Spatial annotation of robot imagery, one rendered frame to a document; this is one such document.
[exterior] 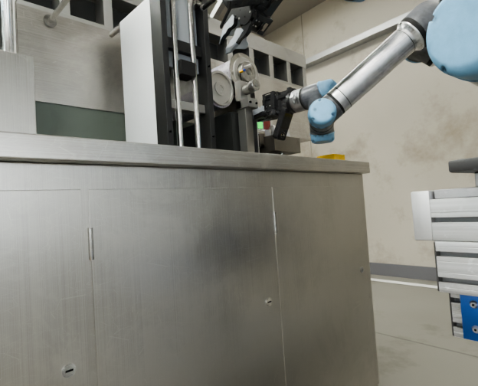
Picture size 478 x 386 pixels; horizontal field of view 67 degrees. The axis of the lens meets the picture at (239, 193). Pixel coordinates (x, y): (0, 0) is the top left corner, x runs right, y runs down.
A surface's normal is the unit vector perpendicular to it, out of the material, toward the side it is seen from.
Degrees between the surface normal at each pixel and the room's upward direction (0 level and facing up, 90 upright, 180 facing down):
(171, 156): 90
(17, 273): 90
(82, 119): 90
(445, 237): 90
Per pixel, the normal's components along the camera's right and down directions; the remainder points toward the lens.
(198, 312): 0.69, -0.07
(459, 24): -0.88, 0.18
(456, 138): -0.77, 0.03
